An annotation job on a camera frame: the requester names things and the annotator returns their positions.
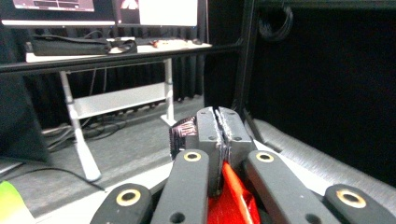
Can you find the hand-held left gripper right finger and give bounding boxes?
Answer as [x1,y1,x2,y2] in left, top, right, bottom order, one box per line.
[217,106,255,175]

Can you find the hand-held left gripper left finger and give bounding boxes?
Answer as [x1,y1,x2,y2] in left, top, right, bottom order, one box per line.
[184,106,226,198]

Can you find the red and black snack packet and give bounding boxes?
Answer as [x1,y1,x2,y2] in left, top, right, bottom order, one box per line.
[169,116,262,224]

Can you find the black metal stand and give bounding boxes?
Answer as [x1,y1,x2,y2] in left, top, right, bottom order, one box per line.
[233,0,260,117]

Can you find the white desk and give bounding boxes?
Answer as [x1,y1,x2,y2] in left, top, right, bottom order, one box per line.
[25,39,213,183]

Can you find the small computer monitor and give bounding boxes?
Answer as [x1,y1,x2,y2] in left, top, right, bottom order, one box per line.
[116,0,201,28]

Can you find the white table sheet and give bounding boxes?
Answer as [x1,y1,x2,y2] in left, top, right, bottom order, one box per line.
[33,139,330,224]

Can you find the black bag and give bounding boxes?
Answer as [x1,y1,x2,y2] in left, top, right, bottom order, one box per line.
[30,33,138,58]

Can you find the wide computer monitor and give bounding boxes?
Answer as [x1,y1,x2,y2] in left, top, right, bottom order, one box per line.
[0,0,117,28]

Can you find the white and green snack packet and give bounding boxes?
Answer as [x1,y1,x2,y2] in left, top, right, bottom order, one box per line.
[0,180,36,224]

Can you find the floor cables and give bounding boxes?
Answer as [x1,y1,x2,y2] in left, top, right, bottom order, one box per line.
[40,113,129,151]

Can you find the coiled black cable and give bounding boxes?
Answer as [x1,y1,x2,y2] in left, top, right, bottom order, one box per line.
[257,5,295,43]

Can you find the black frame crossbar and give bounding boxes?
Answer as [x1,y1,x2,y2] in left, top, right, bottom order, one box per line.
[0,42,245,75]

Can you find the thin black floor cable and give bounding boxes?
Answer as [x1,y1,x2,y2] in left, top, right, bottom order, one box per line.
[0,167,106,192]

